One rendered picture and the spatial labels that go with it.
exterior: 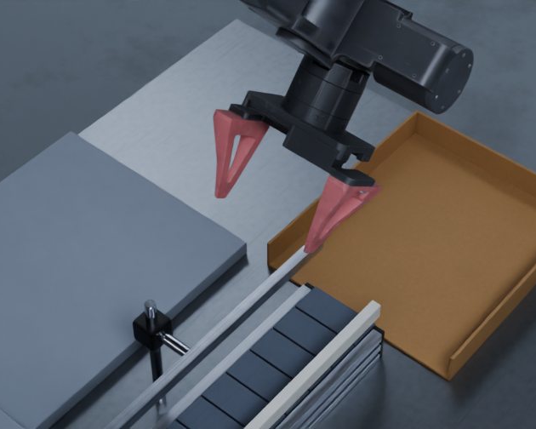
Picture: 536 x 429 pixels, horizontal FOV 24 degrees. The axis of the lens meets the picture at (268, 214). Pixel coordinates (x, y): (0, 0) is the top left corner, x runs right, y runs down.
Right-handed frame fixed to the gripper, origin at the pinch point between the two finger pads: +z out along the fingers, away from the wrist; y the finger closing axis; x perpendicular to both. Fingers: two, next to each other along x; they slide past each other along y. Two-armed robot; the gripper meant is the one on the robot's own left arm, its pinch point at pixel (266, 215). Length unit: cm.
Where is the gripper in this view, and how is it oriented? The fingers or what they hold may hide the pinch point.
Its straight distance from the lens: 105.0
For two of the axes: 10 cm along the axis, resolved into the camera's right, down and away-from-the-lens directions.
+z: -4.1, 8.8, 2.4
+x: 4.8, -0.1, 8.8
